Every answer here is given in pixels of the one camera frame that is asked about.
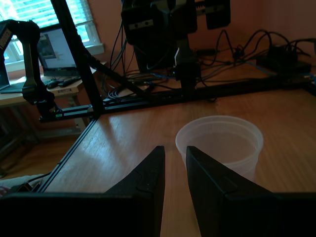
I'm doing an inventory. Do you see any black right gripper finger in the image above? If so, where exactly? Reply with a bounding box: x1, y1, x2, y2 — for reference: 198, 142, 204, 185
185, 146, 316, 237
0, 145, 165, 237

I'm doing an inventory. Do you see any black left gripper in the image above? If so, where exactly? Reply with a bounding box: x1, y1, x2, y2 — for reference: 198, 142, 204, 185
120, 0, 232, 46

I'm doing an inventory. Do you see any translucent plastic cup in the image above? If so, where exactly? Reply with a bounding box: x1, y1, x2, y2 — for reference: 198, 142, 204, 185
175, 115, 264, 185

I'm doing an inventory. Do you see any white cloth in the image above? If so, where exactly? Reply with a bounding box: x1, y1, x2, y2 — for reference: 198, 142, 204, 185
0, 174, 47, 196

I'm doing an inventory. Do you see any black power strip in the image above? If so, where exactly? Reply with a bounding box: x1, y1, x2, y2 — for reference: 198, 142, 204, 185
256, 45, 312, 75

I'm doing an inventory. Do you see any computer monitor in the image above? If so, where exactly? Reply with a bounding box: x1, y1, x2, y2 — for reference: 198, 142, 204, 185
37, 26, 81, 77

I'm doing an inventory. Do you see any black remote control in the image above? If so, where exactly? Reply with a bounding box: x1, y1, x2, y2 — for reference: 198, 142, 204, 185
59, 77, 81, 87

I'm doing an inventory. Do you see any black computer mouse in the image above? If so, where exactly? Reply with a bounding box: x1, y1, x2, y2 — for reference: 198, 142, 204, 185
46, 78, 62, 90

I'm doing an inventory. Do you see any light wooden desk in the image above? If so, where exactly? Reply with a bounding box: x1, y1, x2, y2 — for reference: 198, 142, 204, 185
0, 61, 108, 139

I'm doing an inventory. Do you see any window with white blinds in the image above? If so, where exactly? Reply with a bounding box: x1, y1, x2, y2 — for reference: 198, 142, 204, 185
0, 0, 106, 75

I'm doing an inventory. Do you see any coiled black cable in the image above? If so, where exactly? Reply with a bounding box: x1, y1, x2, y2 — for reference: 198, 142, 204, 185
107, 86, 130, 102

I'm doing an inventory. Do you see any black aluminium frame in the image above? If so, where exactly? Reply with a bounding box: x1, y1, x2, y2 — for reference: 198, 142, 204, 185
37, 0, 316, 193

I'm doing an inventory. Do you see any blue ethernet cable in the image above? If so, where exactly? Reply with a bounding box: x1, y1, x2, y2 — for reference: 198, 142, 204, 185
245, 61, 316, 86

